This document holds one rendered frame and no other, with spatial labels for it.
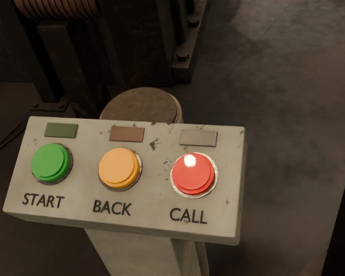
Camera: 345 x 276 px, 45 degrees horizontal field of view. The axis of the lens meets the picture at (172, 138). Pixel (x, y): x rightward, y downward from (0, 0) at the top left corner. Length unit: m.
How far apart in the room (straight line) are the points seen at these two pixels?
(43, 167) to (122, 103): 0.21
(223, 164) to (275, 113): 0.92
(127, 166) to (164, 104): 0.20
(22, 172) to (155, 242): 0.16
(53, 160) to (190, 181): 0.14
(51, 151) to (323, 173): 0.85
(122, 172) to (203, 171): 0.08
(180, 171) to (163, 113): 0.20
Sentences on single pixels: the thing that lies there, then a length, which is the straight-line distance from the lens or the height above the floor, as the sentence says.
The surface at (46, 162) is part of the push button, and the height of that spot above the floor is 0.61.
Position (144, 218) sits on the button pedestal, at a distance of 0.40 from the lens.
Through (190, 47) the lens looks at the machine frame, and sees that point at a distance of 1.47.
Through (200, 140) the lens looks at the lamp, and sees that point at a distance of 0.41.
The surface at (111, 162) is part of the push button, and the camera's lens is 0.42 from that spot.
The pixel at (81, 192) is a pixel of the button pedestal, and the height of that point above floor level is 0.59.
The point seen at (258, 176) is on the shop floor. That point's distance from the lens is 1.15.
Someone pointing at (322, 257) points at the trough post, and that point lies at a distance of 1.03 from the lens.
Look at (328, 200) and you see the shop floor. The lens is 1.12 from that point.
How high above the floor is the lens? 0.92
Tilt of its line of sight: 47 degrees down
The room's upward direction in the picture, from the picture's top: 12 degrees counter-clockwise
